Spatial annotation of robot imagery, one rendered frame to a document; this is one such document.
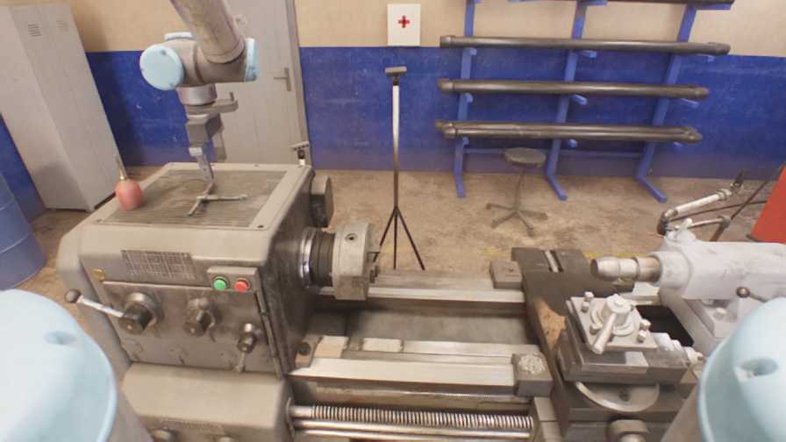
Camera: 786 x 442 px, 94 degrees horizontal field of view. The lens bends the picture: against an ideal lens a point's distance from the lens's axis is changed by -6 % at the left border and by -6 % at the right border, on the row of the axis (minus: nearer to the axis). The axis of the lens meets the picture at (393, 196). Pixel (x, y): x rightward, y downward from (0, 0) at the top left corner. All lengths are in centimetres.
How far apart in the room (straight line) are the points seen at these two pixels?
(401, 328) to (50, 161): 378
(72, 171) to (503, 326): 395
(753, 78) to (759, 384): 507
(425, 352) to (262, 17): 356
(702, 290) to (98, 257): 175
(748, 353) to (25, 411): 35
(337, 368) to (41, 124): 370
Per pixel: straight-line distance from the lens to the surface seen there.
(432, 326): 159
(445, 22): 402
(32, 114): 449
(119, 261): 124
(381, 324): 159
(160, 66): 94
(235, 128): 465
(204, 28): 80
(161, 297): 124
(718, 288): 155
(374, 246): 128
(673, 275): 147
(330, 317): 165
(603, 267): 138
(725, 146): 543
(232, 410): 137
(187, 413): 143
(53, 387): 26
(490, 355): 138
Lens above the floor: 189
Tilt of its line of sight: 29 degrees down
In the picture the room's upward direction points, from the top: straight up
